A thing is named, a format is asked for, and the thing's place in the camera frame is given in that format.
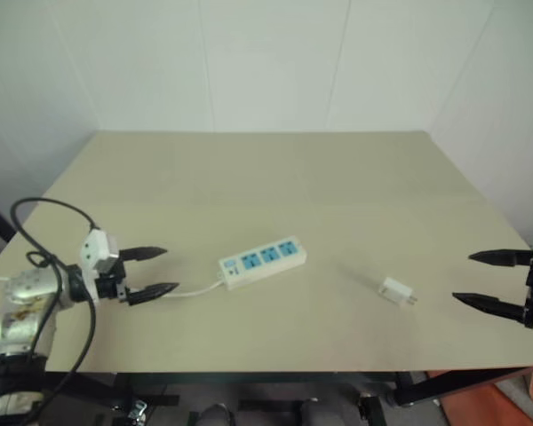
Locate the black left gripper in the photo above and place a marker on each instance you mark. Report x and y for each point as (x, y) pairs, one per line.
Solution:
(109, 288)

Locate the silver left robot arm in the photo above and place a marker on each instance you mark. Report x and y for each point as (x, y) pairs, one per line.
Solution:
(24, 293)

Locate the white plug adapter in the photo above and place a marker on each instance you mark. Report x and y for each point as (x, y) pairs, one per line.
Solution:
(393, 290)

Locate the white power strip blue sockets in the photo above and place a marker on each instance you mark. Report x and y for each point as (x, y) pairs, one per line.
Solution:
(266, 262)

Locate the dark rounded shape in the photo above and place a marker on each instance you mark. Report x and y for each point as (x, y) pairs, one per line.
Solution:
(217, 415)

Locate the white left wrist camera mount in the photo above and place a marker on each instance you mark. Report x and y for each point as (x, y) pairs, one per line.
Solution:
(93, 248)

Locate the black metal table frame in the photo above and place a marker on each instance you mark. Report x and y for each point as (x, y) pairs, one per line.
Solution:
(257, 370)

